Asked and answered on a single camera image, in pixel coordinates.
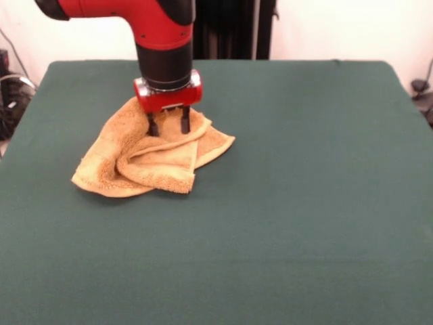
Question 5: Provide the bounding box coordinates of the yellow terry towel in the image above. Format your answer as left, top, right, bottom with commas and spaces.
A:
70, 97, 237, 198

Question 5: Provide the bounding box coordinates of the black floor equipment with cables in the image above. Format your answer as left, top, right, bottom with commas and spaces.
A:
0, 49, 37, 142

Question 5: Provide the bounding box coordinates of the black robot stand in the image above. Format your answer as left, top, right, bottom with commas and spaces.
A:
192, 0, 281, 61

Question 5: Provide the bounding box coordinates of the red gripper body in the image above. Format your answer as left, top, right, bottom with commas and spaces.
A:
133, 79, 204, 114

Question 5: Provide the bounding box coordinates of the grey wheeled stand base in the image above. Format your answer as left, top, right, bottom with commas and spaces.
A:
410, 78, 433, 128

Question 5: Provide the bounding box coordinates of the dark green table cloth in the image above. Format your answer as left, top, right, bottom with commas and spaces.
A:
0, 60, 433, 325

